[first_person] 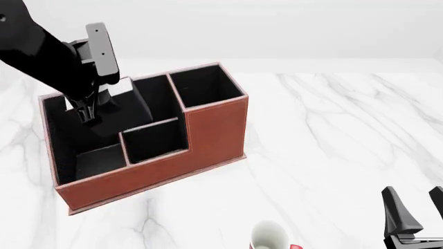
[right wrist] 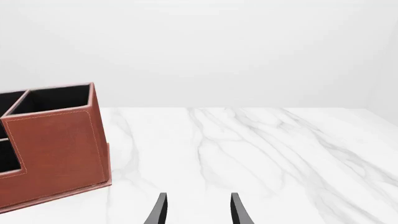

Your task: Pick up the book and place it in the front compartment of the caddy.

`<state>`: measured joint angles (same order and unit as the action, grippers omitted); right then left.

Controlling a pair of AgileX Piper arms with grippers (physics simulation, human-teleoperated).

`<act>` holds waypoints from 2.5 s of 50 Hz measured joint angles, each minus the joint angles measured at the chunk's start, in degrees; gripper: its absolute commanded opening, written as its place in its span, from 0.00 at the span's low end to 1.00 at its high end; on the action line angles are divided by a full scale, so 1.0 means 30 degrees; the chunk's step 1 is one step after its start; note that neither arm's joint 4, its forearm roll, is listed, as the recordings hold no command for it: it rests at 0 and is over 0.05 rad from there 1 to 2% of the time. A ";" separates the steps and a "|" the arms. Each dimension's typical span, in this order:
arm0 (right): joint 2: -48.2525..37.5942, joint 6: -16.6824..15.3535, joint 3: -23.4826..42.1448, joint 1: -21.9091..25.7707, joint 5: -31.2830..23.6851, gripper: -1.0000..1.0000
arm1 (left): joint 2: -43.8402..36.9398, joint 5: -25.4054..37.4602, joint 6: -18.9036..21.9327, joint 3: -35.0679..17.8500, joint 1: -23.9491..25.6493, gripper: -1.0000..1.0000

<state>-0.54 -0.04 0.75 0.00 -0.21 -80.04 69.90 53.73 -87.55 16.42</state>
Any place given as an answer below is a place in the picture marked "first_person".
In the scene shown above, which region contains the white mug with red print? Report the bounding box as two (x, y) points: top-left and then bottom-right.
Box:
(249, 220), (304, 249)

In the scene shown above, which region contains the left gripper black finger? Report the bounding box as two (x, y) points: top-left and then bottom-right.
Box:
(71, 95), (102, 126)
(98, 83), (120, 108)

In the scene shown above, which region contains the red-brown desk caddy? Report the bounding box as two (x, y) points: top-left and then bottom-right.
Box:
(38, 61), (250, 216)

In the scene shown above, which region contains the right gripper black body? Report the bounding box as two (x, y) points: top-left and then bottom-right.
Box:
(383, 230), (443, 249)

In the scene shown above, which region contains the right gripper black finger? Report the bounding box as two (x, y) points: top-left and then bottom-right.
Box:
(381, 185), (424, 239)
(428, 185), (443, 222)

